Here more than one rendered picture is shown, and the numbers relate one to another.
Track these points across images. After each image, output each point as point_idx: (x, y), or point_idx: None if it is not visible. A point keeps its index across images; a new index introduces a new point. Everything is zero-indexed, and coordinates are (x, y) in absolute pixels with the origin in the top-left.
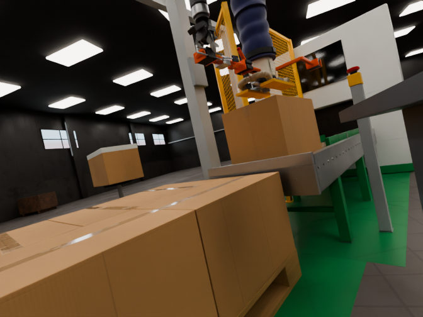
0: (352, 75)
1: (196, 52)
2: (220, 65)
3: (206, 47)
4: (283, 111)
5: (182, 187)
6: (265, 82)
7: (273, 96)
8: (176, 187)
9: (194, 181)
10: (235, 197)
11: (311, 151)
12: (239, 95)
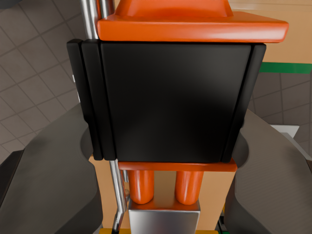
0: None
1: (220, 19)
2: (156, 171)
3: (80, 40)
4: None
5: (271, 8)
6: (123, 232)
7: (92, 154)
8: (293, 16)
9: (273, 60)
10: None
11: (73, 80)
12: (206, 230)
